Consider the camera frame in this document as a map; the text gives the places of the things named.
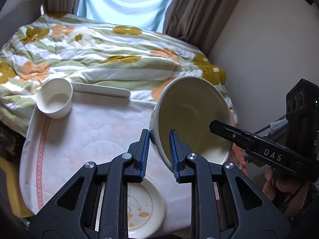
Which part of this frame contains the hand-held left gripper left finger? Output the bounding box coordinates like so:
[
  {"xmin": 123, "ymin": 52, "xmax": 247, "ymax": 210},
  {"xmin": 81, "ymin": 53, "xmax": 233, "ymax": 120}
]
[{"xmin": 28, "ymin": 129, "xmax": 151, "ymax": 239}]

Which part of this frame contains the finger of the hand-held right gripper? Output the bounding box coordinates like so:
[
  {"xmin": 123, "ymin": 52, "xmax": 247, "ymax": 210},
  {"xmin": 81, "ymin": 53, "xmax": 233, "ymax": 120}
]
[{"xmin": 209, "ymin": 120, "xmax": 256, "ymax": 152}]

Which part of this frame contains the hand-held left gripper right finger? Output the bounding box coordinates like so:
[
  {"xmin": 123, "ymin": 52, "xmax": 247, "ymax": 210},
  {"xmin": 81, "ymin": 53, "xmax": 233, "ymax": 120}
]
[{"xmin": 169, "ymin": 129, "xmax": 292, "ymax": 239}]

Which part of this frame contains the cream bowl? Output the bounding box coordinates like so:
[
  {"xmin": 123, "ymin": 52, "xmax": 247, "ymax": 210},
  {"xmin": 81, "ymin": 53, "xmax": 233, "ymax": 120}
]
[{"xmin": 149, "ymin": 76, "xmax": 231, "ymax": 173}]

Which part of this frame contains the white duck print plate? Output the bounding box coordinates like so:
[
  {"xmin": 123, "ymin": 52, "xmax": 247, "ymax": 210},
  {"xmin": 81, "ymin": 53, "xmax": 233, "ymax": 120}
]
[{"xmin": 127, "ymin": 176, "xmax": 167, "ymax": 239}]

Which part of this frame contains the person's right hand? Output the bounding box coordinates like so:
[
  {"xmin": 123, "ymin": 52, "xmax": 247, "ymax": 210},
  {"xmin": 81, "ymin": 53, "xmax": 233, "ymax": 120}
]
[{"xmin": 262, "ymin": 166, "xmax": 311, "ymax": 217}]

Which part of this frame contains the grey hanging garment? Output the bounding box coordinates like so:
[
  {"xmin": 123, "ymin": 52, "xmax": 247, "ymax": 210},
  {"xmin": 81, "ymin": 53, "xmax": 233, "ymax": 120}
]
[{"xmin": 254, "ymin": 118, "xmax": 288, "ymax": 140}]

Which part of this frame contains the white table cloth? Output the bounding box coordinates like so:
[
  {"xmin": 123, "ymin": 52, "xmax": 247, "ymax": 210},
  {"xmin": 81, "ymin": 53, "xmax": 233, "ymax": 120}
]
[{"xmin": 19, "ymin": 97, "xmax": 240, "ymax": 217}]

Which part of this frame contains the small white bowl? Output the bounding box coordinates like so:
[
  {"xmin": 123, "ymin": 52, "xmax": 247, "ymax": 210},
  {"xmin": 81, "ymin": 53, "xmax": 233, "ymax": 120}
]
[{"xmin": 36, "ymin": 78, "xmax": 73, "ymax": 119}]

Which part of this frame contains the floral striped blanket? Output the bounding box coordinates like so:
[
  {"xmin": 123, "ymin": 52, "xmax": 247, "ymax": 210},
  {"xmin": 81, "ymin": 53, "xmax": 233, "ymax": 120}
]
[{"xmin": 0, "ymin": 12, "xmax": 236, "ymax": 140}]

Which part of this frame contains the yellow mat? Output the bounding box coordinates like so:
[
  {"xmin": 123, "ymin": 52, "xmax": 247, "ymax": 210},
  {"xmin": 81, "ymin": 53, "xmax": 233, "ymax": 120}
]
[{"xmin": 0, "ymin": 154, "xmax": 35, "ymax": 218}]

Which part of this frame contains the light blue cloth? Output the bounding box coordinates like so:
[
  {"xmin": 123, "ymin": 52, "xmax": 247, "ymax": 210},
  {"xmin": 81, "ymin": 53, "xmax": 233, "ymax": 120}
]
[{"xmin": 76, "ymin": 0, "xmax": 180, "ymax": 33}]

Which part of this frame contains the grey bed headboard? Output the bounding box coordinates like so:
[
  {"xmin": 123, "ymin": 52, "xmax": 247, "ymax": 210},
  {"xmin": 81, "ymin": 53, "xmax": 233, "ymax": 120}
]
[{"xmin": 0, "ymin": 0, "xmax": 41, "ymax": 48}]

